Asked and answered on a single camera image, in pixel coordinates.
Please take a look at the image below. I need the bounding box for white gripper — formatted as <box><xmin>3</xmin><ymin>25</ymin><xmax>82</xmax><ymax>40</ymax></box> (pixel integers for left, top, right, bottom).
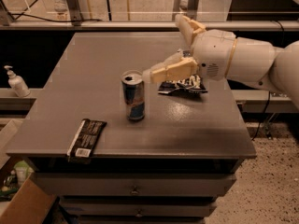
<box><xmin>142</xmin><ymin>14</ymin><xmax>236</xmax><ymax>83</ymax></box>

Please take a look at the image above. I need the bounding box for silver blue redbull can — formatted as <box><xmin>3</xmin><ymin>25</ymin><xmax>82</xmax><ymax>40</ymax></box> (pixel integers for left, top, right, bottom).
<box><xmin>121</xmin><ymin>70</ymin><xmax>145</xmax><ymax>121</ymax></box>

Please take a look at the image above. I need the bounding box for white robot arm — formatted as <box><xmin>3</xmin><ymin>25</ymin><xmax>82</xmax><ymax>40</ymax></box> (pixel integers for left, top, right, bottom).
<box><xmin>142</xmin><ymin>14</ymin><xmax>299</xmax><ymax>108</ymax></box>

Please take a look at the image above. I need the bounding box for blue Kettle chips bag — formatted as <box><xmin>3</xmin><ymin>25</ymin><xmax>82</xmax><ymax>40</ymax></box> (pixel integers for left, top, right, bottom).
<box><xmin>158</xmin><ymin>75</ymin><xmax>207</xmax><ymax>95</ymax></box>

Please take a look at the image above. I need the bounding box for grey drawer cabinet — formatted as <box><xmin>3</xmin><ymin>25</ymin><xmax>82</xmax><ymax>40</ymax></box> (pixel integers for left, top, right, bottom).
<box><xmin>7</xmin><ymin>32</ymin><xmax>256</xmax><ymax>224</ymax></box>

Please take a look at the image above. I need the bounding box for black snack bar wrapper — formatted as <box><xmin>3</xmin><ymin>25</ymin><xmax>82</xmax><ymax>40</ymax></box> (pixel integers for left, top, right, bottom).
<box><xmin>66</xmin><ymin>119</ymin><xmax>107</xmax><ymax>164</ymax></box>

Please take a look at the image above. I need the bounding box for white pump soap bottle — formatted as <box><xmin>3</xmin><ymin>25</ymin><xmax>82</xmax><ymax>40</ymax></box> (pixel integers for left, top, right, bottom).
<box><xmin>4</xmin><ymin>65</ymin><xmax>30</xmax><ymax>97</ymax></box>

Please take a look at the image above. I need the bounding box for green white bottle in box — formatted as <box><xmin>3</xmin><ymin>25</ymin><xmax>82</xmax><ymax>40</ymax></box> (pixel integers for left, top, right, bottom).
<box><xmin>14</xmin><ymin>161</ymin><xmax>34</xmax><ymax>186</ymax></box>

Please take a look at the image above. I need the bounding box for brown cardboard box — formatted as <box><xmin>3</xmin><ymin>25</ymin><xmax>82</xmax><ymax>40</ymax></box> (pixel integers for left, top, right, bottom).
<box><xmin>0</xmin><ymin>119</ymin><xmax>56</xmax><ymax>224</ymax></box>

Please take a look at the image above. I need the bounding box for metal railing frame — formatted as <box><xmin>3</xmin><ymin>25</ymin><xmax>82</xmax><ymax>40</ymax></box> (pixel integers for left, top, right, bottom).
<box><xmin>0</xmin><ymin>0</ymin><xmax>299</xmax><ymax>31</ymax></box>

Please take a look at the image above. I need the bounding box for black cable on rail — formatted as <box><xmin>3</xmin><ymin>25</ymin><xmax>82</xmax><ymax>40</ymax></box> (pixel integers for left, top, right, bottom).
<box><xmin>7</xmin><ymin>11</ymin><xmax>104</xmax><ymax>23</ymax></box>

